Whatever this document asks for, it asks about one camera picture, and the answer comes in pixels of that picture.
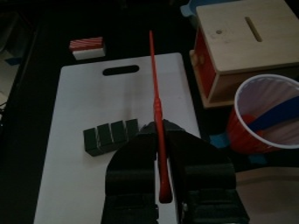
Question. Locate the wooden box with slot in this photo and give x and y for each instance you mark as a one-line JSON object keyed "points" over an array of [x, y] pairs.
{"points": [[245, 49]]}

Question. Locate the blue tape marker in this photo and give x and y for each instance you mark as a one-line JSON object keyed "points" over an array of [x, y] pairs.
{"points": [[219, 140]]}

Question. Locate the white cutting board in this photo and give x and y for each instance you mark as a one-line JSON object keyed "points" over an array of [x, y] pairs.
{"points": [[100, 122]]}

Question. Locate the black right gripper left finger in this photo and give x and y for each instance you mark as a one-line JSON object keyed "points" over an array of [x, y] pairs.
{"points": [[130, 175]]}

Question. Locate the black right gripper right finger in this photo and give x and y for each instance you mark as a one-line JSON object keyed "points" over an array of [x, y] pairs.
{"points": [[202, 178]]}

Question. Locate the red toy knife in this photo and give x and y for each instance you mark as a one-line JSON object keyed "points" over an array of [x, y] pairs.
{"points": [[158, 116]]}

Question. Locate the tan wooden plate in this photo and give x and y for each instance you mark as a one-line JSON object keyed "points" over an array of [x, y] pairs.
{"points": [[270, 195]]}

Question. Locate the red plastic cup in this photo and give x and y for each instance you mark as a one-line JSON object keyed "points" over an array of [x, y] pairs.
{"points": [[265, 116]]}

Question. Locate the red white nigiri sushi toy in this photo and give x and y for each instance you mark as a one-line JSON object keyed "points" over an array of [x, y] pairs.
{"points": [[87, 47]]}

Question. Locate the black sliced sushi roll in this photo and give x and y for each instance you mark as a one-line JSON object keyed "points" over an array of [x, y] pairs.
{"points": [[110, 137]]}

